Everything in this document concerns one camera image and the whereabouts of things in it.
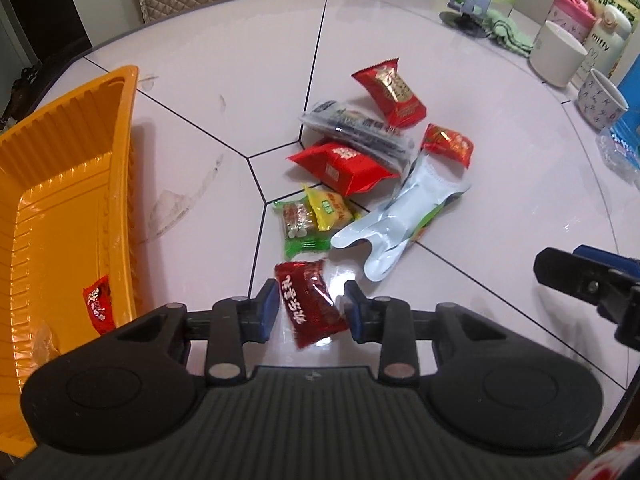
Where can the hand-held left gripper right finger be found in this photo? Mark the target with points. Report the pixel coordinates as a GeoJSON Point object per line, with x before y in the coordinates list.
{"type": "Point", "coordinates": [352, 311]}

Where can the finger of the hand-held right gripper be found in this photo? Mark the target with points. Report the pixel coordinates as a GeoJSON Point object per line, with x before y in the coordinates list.
{"type": "Point", "coordinates": [605, 257]}
{"type": "Point", "coordinates": [565, 270]}

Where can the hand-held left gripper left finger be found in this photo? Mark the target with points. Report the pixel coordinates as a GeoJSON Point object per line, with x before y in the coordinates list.
{"type": "Point", "coordinates": [270, 306]}

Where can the dark red candy packet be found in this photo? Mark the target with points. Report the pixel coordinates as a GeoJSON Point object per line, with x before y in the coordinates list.
{"type": "Point", "coordinates": [310, 305]}

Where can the green clear candy packet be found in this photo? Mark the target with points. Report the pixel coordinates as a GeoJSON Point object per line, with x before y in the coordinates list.
{"type": "Point", "coordinates": [297, 225]}

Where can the white green snack pouch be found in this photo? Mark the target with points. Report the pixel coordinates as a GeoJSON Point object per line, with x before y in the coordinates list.
{"type": "Point", "coordinates": [405, 210]}

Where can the plain red snack packet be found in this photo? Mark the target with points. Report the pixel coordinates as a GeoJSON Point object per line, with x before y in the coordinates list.
{"type": "Point", "coordinates": [340, 165]}

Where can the clear black sesame bar packet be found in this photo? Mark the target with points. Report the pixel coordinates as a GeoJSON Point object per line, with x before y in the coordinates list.
{"type": "Point", "coordinates": [360, 130]}

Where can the orange plastic tray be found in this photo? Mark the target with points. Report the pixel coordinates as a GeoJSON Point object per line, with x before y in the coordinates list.
{"type": "Point", "coordinates": [65, 210]}

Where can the clear plastic wrapper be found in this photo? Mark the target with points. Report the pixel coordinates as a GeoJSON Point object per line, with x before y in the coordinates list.
{"type": "Point", "coordinates": [622, 155]}

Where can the yellow snack packet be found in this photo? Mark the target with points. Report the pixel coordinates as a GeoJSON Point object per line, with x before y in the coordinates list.
{"type": "Point", "coordinates": [330, 207]}

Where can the red white patterned cloth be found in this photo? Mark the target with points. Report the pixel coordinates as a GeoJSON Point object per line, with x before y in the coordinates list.
{"type": "Point", "coordinates": [607, 465]}

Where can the white patterned cup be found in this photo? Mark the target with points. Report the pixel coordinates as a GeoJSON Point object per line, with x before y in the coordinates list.
{"type": "Point", "coordinates": [597, 97]}

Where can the blue box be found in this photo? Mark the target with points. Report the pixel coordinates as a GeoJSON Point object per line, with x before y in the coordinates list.
{"type": "Point", "coordinates": [632, 90]}

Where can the small brown red candy packet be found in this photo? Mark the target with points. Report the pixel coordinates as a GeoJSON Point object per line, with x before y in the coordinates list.
{"type": "Point", "coordinates": [98, 305]}

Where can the white mug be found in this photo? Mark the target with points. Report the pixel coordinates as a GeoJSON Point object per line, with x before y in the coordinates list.
{"type": "Point", "coordinates": [557, 55]}

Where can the white bottle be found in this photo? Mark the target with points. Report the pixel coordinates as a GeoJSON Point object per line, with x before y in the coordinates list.
{"type": "Point", "coordinates": [605, 40]}

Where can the red gold snack packet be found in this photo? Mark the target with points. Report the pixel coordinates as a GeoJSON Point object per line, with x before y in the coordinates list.
{"type": "Point", "coordinates": [395, 90]}

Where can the green cloth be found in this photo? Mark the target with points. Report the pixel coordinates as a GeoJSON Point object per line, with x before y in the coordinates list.
{"type": "Point", "coordinates": [505, 27]}

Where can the pink lidded cup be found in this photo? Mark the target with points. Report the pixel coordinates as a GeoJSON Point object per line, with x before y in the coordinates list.
{"type": "Point", "coordinates": [570, 10]}

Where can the row of shoes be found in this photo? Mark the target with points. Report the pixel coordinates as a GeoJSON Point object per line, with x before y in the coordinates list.
{"type": "Point", "coordinates": [25, 85]}

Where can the dark door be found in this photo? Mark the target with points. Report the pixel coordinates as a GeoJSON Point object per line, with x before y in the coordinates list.
{"type": "Point", "coordinates": [70, 0]}

